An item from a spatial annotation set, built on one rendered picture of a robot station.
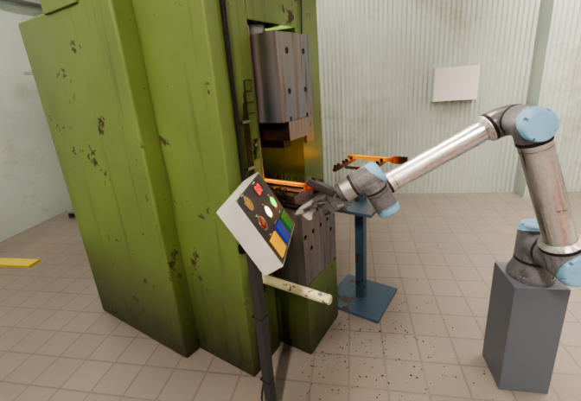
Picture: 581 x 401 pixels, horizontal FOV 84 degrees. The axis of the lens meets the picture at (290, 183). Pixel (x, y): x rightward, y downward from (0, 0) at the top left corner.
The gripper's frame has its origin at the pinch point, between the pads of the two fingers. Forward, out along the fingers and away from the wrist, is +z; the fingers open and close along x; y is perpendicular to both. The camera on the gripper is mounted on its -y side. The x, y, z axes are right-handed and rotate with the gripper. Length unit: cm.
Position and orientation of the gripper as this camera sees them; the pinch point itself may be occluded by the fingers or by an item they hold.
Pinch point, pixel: (296, 211)
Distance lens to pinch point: 132.0
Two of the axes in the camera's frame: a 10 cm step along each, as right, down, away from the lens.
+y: 5.6, 8.1, 1.9
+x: 1.3, -3.1, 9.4
